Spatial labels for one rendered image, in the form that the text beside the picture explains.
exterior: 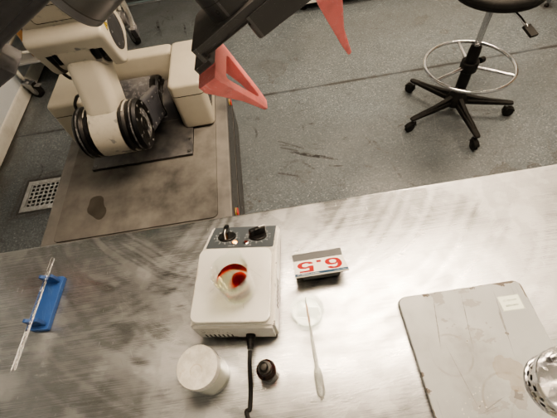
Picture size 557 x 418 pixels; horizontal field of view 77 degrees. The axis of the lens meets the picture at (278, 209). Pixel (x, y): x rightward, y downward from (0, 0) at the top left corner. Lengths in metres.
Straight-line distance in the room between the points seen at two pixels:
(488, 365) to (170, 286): 0.53
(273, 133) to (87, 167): 0.92
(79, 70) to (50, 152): 1.22
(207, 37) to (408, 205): 0.53
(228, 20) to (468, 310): 0.54
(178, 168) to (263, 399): 0.98
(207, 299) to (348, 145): 1.41
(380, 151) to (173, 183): 1.02
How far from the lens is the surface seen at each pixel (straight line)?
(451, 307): 0.64
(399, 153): 1.83
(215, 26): 0.31
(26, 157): 2.48
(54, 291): 0.79
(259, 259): 0.56
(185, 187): 1.31
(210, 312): 0.55
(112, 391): 0.68
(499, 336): 0.65
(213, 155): 1.38
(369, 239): 0.67
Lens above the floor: 1.34
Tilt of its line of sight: 56 degrees down
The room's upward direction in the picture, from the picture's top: 11 degrees counter-clockwise
